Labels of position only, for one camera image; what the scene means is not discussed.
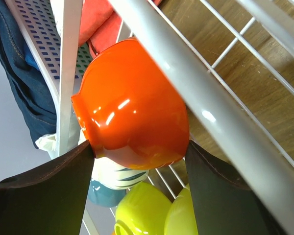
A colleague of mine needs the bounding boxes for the red white tie-dye towel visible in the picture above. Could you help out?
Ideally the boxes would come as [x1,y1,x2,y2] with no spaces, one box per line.
[77,0,162,57]

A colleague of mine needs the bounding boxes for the orange bowl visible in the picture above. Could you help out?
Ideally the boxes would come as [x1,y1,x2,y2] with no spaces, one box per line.
[72,37,190,170]

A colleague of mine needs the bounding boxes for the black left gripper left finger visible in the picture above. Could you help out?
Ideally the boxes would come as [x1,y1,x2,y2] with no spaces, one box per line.
[0,141,95,235]

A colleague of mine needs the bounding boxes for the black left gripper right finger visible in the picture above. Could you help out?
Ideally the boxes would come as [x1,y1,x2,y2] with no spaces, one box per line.
[185,141,285,235]

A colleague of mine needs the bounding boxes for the white cloth bag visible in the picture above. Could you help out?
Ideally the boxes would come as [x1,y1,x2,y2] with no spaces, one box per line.
[35,134,56,160]

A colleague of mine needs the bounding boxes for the white plastic basket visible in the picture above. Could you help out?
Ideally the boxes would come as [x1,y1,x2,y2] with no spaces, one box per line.
[6,0,92,105]

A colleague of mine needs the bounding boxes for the white wire dish rack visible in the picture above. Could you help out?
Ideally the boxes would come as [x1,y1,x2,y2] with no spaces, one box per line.
[55,0,294,235]

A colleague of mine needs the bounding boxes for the lime green bowl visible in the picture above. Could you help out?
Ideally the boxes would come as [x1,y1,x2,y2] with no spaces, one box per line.
[114,182,172,235]
[164,184,198,235]

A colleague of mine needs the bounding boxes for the white blue patterned bowl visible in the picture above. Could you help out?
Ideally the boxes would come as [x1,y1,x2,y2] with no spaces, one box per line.
[91,157,149,190]

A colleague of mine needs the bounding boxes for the dark blue denim cloth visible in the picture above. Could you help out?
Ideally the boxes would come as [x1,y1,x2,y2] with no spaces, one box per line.
[0,0,57,142]

